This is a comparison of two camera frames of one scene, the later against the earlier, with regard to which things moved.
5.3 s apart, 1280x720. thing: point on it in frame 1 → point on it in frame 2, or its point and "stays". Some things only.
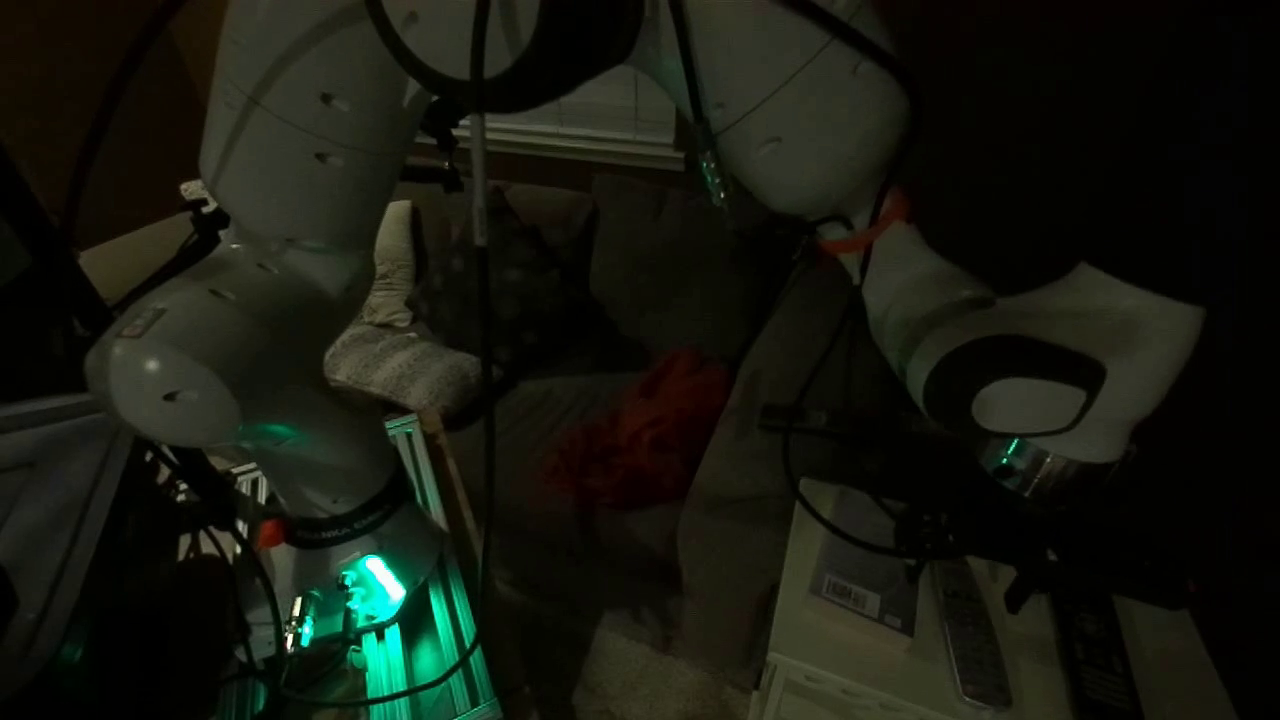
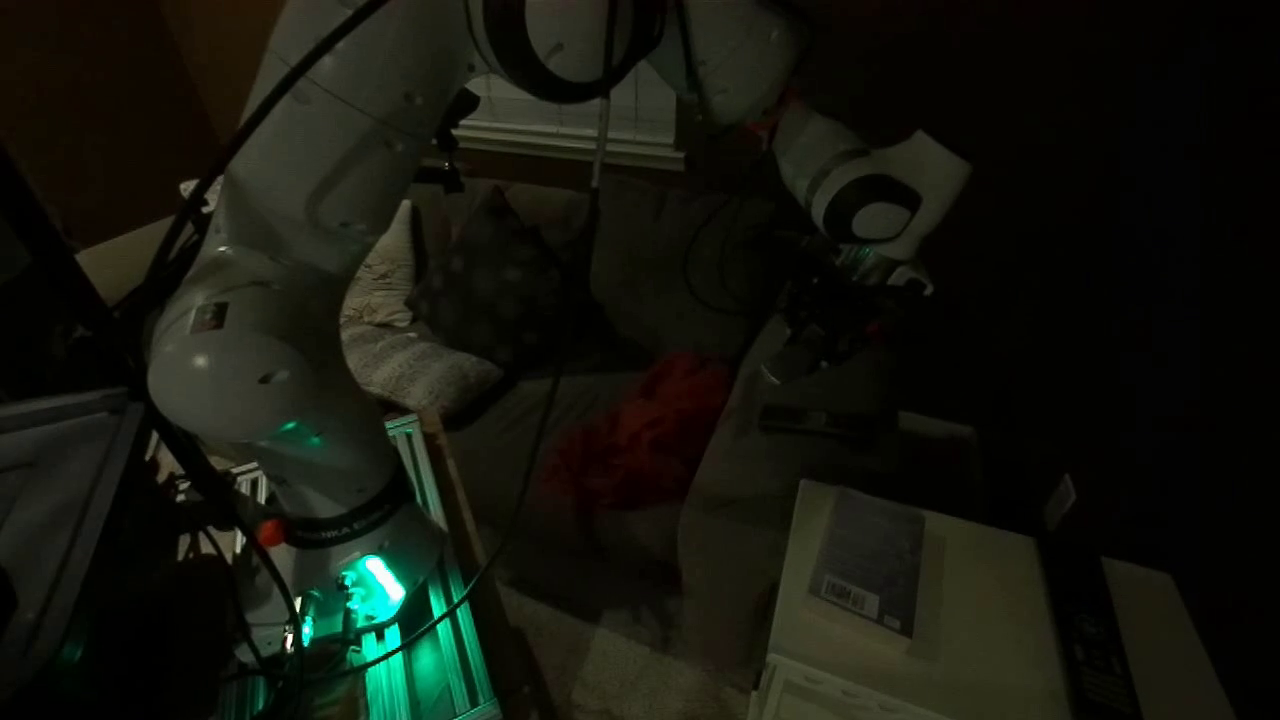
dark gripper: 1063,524 → 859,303
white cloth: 390,354 stays
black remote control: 1096,656 stays
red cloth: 641,449 stays
